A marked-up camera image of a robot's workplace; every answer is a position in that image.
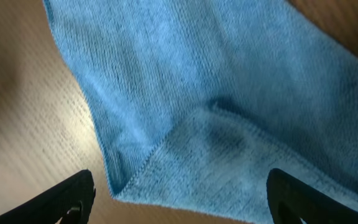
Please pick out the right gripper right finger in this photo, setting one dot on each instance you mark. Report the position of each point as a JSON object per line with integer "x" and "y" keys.
{"x": 291, "y": 201}

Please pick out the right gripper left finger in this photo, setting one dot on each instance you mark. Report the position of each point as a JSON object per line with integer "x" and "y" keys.
{"x": 70, "y": 201}

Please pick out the blue microfiber cloth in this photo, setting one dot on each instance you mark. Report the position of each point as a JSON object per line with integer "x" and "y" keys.
{"x": 194, "y": 102}

